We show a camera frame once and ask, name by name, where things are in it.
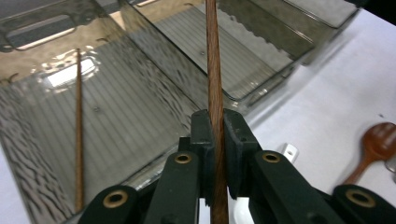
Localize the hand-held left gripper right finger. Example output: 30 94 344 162
223 107 262 200

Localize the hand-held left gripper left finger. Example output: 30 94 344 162
178 108 217 206

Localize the white table cover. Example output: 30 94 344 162
0 8 396 224

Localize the reddish brown wooden spoon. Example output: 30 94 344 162
342 121 396 187

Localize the transparent grey plastic bin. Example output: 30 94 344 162
118 0 316 108
279 0 359 31
0 0 213 224

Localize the silver metal fork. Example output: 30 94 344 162
385 154 396 185

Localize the brown wooden chopstick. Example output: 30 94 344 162
74 48 86 213
205 0 230 224

